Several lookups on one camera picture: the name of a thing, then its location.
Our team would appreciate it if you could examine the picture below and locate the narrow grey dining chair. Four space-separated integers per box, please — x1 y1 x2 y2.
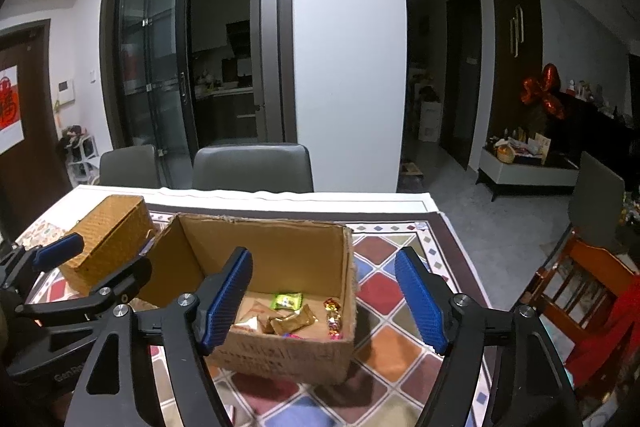
99 144 162 189

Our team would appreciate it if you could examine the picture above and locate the white pink snack packet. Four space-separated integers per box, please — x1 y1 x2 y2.
235 299 273 333

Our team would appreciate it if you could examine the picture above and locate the black range hood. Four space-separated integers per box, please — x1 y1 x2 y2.
226 21 251 58

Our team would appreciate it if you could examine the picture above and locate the red cloth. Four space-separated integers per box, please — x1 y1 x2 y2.
565 274 640 388

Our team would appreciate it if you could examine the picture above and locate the low white cabinet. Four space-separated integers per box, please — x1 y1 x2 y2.
475 132 581 202

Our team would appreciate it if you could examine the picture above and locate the dark wardrobe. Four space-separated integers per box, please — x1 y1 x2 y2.
487 0 543 142

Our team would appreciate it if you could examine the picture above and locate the grey side chair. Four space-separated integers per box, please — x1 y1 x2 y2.
567 151 626 253

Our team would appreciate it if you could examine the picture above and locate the wide grey dining chair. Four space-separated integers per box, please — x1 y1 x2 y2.
191 143 315 194

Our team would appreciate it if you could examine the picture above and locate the woven wicker box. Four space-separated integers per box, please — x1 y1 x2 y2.
57 194 158 298

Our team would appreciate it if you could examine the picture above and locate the white shoe rack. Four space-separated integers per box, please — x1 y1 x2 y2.
60 124 98 188

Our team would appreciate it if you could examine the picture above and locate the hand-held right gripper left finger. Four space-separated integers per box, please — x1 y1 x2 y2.
65 247 254 427

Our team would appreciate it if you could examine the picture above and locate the brown entrance door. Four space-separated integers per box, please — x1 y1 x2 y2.
0 19 73 233

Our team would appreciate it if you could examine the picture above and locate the gold snack packet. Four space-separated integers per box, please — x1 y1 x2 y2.
260 304 318 335

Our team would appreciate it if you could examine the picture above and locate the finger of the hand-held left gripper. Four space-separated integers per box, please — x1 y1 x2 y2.
0 232 86 293
15 257 153 317

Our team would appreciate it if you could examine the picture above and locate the dark sideboard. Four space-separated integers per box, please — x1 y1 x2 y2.
542 89 640 188

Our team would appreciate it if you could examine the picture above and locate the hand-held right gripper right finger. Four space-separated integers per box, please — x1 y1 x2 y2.
394 247 586 427

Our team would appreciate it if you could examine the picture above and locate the colourful checkered tablecloth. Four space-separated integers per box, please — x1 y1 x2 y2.
20 202 493 427

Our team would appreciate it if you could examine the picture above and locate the silver refrigerator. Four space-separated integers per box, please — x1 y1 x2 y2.
249 0 281 142

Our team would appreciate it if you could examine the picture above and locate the sliding glass door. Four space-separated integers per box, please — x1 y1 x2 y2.
99 0 293 152

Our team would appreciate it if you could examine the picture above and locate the dark room door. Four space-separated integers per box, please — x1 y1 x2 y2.
440 0 483 170

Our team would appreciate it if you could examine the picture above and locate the red balloon bow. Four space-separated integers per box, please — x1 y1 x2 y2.
520 63 568 120

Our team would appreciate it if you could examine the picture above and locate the red door poster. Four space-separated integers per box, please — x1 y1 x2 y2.
0 65 25 152

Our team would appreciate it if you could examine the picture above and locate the orange wooden chair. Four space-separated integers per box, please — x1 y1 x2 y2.
520 232 640 403

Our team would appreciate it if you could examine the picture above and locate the green candy packet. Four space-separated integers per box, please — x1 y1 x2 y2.
270 292 305 311

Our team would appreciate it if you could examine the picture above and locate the patterned placemat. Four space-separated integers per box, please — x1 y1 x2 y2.
15 219 76 258

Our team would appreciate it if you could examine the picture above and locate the white floor box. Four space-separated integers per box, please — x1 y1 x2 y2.
419 101 443 142

